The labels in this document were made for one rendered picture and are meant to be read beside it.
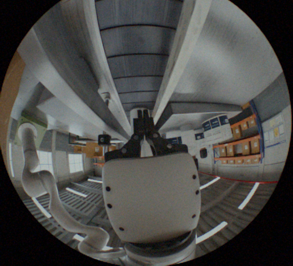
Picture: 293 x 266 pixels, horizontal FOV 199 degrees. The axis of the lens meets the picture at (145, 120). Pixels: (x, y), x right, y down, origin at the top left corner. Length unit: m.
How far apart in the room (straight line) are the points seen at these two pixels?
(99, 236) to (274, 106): 4.69
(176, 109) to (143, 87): 0.19
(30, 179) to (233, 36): 0.80
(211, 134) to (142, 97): 0.45
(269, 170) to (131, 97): 5.01
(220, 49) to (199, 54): 0.06
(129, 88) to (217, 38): 0.21
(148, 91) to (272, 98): 4.40
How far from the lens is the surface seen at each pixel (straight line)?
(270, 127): 4.33
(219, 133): 0.53
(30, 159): 0.61
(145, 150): 0.18
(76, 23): 0.17
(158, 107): 0.15
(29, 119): 0.75
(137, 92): 0.16
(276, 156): 4.72
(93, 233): 0.55
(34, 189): 0.55
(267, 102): 4.42
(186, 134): 0.50
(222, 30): 0.22
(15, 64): 0.19
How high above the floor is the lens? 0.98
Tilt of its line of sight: 19 degrees down
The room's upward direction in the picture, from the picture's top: 174 degrees clockwise
